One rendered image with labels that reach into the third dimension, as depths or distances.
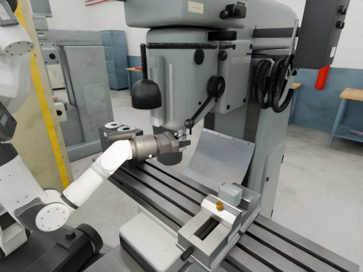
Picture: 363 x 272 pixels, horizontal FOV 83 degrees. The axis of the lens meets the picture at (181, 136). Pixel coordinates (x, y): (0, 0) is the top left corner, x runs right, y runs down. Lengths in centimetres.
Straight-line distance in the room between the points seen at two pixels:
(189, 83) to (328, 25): 40
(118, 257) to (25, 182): 52
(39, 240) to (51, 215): 85
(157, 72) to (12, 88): 38
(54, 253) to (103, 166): 79
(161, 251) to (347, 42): 446
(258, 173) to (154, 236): 60
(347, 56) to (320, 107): 96
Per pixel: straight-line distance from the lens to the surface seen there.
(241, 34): 83
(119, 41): 807
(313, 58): 75
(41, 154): 245
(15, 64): 73
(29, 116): 232
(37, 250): 149
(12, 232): 136
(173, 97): 64
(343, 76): 477
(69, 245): 137
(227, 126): 110
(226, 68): 75
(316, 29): 75
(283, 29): 87
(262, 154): 111
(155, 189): 97
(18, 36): 64
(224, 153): 111
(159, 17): 61
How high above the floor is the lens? 158
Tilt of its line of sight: 24 degrees down
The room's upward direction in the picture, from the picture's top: straight up
